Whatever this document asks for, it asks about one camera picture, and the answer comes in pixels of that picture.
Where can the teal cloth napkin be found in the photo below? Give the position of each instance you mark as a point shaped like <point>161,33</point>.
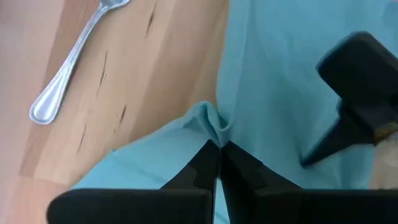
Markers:
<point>280,77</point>

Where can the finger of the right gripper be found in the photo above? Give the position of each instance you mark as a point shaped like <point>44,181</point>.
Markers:
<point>351,127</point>
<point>363,68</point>

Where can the silver fork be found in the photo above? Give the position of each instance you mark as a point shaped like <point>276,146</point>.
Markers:
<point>49,105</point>

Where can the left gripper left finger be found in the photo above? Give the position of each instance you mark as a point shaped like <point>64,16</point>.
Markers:
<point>140,207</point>

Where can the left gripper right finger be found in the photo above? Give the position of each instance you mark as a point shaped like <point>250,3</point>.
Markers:
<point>295,207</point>

